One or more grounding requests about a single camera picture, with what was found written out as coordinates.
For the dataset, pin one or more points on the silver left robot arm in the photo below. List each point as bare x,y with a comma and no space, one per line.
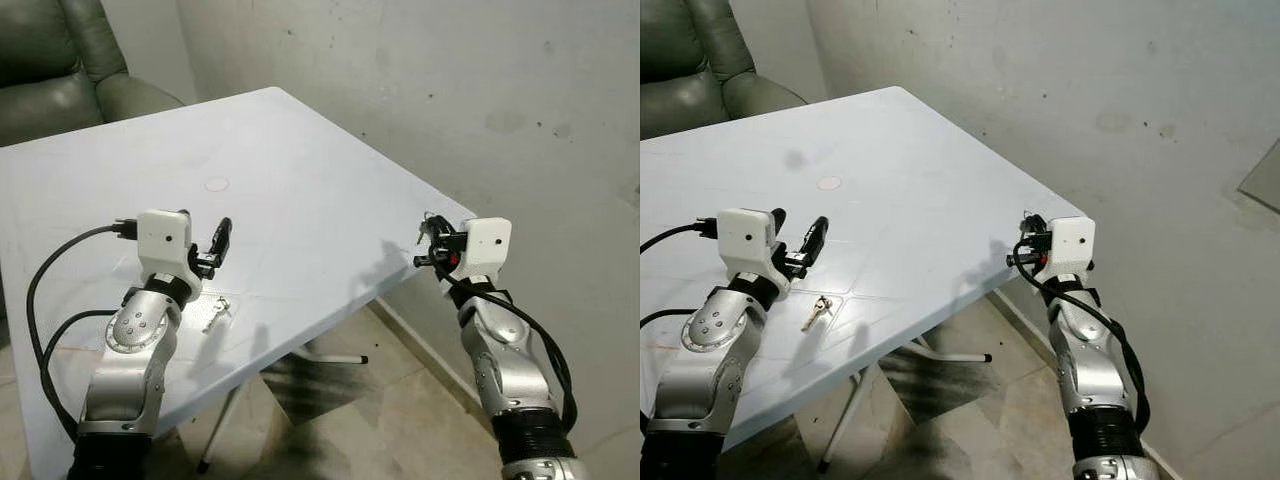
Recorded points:
705,345
135,345

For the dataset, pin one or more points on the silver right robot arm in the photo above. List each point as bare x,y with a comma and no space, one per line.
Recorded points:
505,365
1092,355

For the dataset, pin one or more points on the round white table cap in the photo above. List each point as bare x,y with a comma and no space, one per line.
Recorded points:
829,183
216,184

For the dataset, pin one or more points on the white plastic table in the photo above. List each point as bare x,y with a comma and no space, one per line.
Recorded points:
900,200
300,220

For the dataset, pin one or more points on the grey wall panel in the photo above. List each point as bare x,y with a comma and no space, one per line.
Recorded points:
1266,182

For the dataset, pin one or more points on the dark green leather armchair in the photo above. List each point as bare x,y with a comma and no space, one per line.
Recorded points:
60,70
700,70

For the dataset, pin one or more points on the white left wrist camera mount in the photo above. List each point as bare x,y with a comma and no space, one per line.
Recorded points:
163,240
745,240

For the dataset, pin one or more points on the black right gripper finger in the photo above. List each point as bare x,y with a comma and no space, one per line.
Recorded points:
1034,227
432,229

